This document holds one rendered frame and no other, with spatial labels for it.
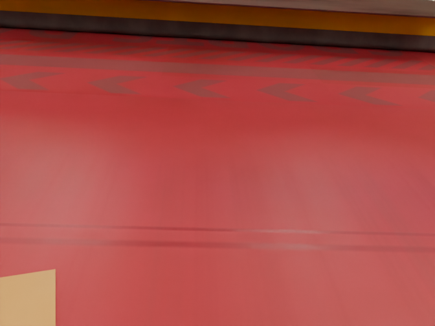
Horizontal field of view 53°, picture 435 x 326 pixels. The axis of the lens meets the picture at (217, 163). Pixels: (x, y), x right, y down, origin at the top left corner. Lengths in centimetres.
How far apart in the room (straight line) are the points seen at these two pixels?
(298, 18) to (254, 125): 14
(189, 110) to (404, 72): 13
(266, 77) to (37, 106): 10
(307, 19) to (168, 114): 15
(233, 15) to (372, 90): 11
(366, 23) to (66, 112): 20
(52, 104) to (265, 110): 8
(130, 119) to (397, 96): 12
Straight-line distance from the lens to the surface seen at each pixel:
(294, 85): 21
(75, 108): 17
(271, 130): 15
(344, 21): 29
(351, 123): 17
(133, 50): 25
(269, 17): 28
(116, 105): 17
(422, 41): 31
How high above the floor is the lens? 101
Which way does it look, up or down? 27 degrees down
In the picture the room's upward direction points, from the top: 4 degrees clockwise
